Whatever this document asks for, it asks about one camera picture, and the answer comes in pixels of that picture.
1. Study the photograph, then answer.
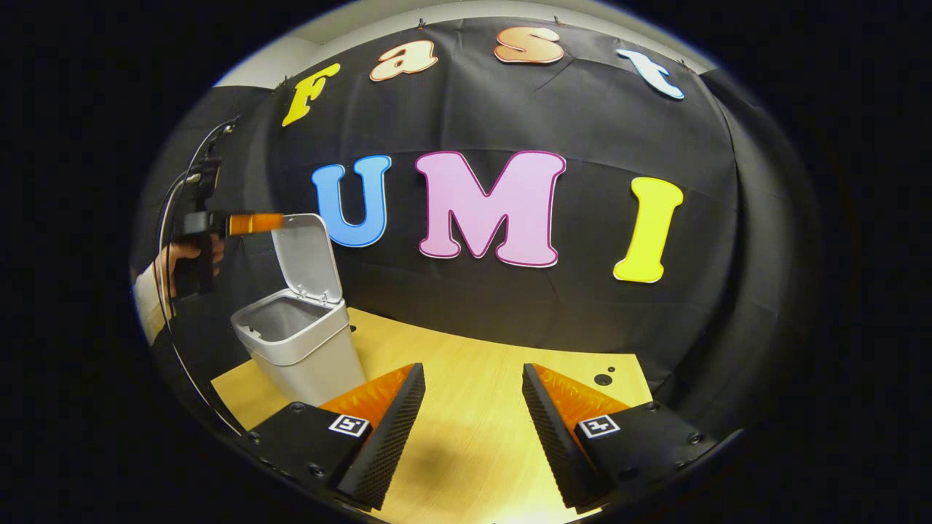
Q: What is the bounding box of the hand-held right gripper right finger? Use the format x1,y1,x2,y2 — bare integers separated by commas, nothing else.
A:
521,362,722,510

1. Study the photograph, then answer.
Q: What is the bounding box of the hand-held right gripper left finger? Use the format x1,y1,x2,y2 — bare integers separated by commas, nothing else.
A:
237,362,427,512

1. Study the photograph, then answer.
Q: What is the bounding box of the white desktop garbage bin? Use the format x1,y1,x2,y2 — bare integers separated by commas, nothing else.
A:
231,213,367,407

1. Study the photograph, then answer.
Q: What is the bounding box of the black backdrop cloth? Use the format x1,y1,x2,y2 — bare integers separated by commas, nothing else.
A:
131,18,820,437

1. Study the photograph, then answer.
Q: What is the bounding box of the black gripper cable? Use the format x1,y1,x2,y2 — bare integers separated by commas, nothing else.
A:
155,116,245,437

